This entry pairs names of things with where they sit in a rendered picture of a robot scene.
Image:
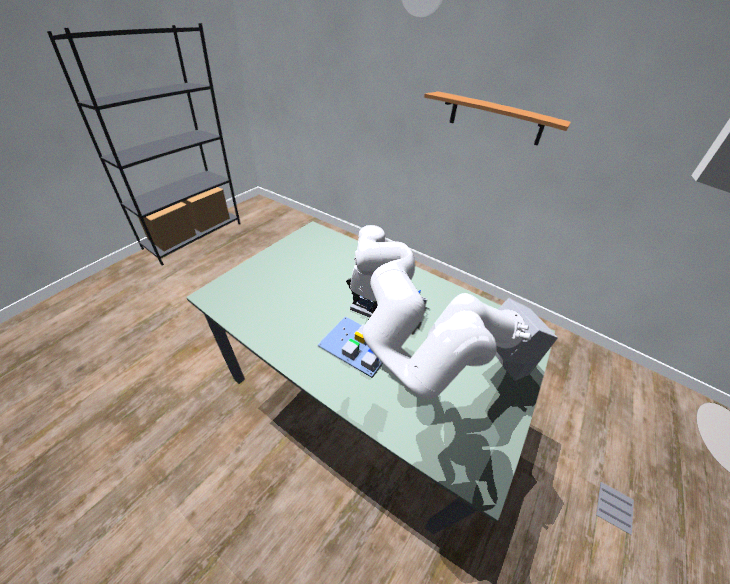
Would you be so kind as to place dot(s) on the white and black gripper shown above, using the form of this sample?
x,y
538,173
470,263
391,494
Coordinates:
x,y
359,284

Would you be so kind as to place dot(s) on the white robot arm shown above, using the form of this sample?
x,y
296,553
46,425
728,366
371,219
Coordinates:
x,y
454,342

